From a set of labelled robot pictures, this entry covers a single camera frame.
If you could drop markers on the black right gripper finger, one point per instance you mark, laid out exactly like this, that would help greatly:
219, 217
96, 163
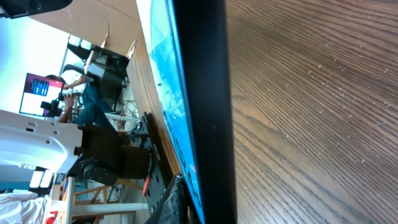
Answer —
172, 208

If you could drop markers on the Galaxy smartphone with blue screen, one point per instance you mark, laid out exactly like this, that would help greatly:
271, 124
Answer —
187, 45

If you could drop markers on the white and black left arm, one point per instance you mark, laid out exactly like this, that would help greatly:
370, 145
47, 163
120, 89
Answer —
88, 151

